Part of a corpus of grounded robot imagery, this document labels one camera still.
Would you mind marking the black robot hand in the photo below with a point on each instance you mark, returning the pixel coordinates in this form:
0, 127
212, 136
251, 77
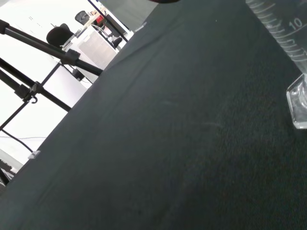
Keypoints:
165, 1

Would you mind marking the white cloth clip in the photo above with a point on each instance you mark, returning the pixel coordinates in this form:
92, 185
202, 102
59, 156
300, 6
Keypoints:
142, 26
33, 154

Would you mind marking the small black office chair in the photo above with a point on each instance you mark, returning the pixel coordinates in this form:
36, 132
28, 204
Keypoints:
117, 42

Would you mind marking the red box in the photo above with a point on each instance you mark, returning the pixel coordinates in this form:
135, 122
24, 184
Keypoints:
99, 19

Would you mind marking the white mesh cabinet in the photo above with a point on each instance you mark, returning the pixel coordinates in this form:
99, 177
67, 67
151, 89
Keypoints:
98, 49

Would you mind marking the black table cloth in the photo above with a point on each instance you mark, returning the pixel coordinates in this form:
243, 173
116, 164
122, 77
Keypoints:
168, 124

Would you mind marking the black tripod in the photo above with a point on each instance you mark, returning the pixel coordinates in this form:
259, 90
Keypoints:
36, 44

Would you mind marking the thin black frame pole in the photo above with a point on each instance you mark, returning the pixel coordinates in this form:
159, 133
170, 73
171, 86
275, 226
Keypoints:
108, 20

